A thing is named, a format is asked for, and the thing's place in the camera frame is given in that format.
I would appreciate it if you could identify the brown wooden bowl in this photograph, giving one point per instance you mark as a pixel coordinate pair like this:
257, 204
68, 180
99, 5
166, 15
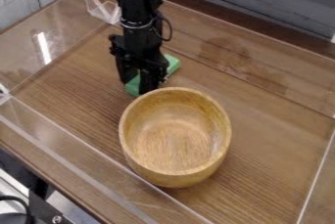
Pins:
176, 134

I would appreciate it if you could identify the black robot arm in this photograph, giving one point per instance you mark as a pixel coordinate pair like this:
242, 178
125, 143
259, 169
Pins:
141, 11

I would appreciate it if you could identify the green rectangular block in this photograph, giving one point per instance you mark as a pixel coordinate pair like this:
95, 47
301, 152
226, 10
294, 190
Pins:
133, 85

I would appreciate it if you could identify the black metal bracket with screw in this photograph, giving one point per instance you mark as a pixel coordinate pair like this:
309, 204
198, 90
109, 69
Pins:
45, 213

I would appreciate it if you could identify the clear acrylic corner bracket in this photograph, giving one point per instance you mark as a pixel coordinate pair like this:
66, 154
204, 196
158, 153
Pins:
107, 11

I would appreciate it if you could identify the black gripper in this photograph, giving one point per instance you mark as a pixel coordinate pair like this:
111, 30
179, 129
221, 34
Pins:
137, 52

